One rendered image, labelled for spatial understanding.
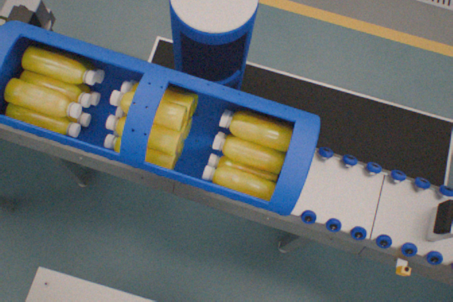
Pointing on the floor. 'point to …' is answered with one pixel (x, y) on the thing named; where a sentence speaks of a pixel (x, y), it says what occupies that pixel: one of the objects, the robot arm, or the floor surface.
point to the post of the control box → (7, 205)
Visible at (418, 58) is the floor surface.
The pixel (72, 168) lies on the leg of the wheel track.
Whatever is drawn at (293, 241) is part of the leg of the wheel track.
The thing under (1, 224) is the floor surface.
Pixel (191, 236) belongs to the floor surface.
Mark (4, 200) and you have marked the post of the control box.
